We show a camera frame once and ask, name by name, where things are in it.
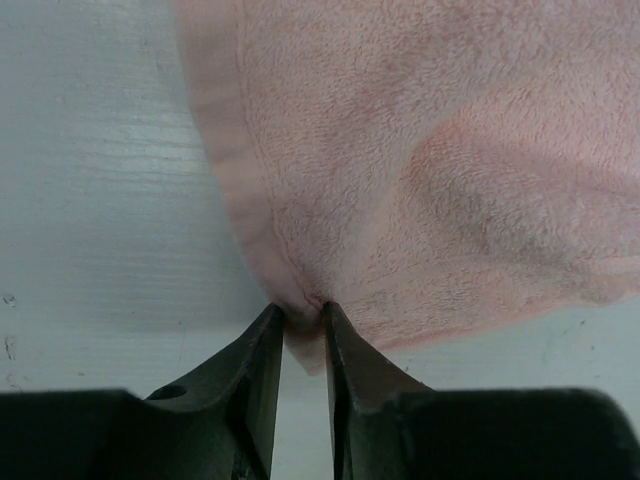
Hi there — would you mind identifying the pink towel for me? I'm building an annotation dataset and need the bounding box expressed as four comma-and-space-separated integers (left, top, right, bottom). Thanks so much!
174, 1, 639, 372

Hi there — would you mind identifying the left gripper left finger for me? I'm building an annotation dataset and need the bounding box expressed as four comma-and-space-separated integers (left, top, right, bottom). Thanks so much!
1, 305, 284, 479

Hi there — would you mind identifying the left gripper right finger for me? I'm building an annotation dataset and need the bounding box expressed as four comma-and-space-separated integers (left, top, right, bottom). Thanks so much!
322, 303, 639, 479

